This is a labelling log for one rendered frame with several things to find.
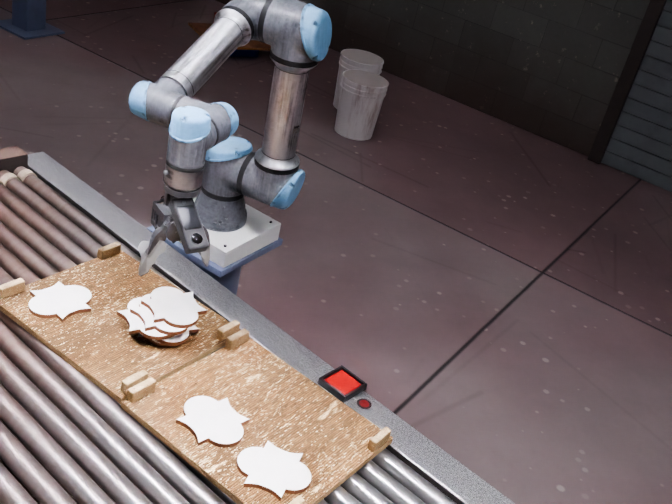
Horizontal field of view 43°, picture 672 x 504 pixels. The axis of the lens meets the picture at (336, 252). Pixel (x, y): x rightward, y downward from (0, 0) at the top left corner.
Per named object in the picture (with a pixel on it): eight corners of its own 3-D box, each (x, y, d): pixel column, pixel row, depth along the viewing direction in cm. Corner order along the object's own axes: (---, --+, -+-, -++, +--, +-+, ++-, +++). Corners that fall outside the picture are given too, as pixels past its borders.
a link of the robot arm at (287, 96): (254, 182, 230) (283, -14, 198) (303, 201, 227) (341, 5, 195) (233, 201, 220) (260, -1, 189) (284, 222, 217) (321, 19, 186)
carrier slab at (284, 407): (245, 340, 188) (246, 334, 187) (391, 443, 169) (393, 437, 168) (120, 407, 162) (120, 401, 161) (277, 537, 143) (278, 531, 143)
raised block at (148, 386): (149, 386, 166) (151, 375, 165) (156, 391, 165) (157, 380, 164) (125, 399, 162) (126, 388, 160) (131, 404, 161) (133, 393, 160)
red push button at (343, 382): (340, 374, 185) (341, 369, 185) (360, 389, 182) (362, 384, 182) (322, 384, 181) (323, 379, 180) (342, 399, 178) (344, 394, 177)
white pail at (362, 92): (322, 129, 542) (333, 74, 523) (344, 118, 565) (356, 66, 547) (361, 146, 531) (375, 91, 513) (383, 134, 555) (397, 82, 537)
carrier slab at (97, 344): (119, 253, 206) (119, 248, 206) (242, 336, 189) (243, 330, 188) (-9, 304, 180) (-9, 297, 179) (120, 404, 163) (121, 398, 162)
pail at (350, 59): (373, 119, 575) (386, 68, 556) (330, 112, 570) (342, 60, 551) (369, 103, 600) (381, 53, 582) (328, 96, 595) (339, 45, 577)
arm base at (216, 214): (219, 197, 240) (223, 167, 235) (257, 221, 233) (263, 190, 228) (179, 212, 229) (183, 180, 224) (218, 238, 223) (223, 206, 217)
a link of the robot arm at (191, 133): (221, 112, 163) (199, 124, 156) (213, 163, 169) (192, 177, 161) (186, 99, 165) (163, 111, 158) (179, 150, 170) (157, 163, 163)
